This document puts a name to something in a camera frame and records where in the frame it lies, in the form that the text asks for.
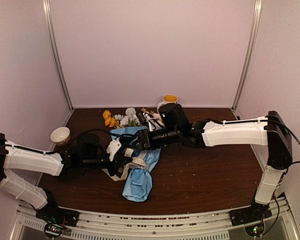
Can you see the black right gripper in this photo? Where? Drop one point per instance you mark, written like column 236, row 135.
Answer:
column 141, row 136

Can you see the aluminium corner post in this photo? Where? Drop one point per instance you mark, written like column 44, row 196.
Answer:
column 254, row 30
column 55, row 53

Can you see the front aluminium rail base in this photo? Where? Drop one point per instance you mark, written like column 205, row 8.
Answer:
column 213, row 225

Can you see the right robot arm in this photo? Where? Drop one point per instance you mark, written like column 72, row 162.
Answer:
column 267, row 131

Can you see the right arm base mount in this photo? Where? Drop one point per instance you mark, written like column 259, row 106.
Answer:
column 254, row 213

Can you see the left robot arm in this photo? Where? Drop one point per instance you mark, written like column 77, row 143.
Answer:
column 15, row 157

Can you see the right aluminium corner post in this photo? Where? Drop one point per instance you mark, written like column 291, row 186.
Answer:
column 254, row 30

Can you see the blue fake flower stems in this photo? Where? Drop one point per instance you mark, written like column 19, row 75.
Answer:
column 130, row 119

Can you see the cream ribbon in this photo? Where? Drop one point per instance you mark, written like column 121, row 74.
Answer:
column 137, row 162

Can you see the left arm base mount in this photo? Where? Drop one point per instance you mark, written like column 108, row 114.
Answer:
column 58, row 216

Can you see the floral ceramic mug yellow inside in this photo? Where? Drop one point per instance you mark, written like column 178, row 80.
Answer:
column 167, row 99

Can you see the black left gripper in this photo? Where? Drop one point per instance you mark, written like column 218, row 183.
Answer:
column 119, row 159

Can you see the blue wrapping paper sheet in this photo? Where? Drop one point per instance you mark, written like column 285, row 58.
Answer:
column 139, row 183

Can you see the orange fake flower stem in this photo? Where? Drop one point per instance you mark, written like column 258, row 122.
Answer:
column 112, row 121

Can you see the left aluminium corner post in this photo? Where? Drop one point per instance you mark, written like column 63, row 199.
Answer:
column 55, row 53

